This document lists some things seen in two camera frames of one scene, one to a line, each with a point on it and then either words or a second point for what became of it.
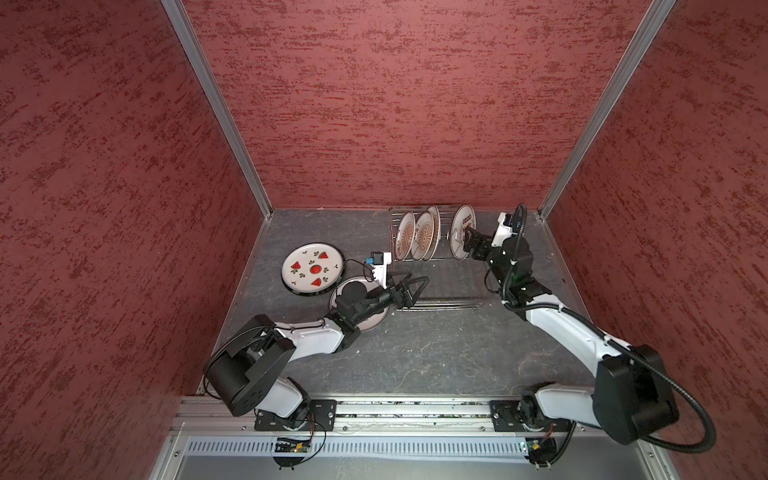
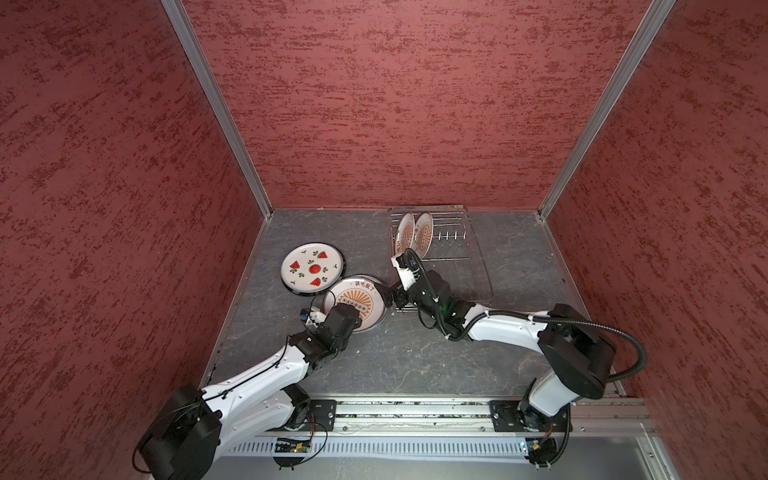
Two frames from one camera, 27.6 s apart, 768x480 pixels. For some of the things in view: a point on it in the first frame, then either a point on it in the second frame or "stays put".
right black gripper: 484,243 → 398,292
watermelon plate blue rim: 312,268 stays put
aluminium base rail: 207,417 stays put
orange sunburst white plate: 405,236 stays put
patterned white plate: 465,217 → 372,315
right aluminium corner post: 645,34 stays put
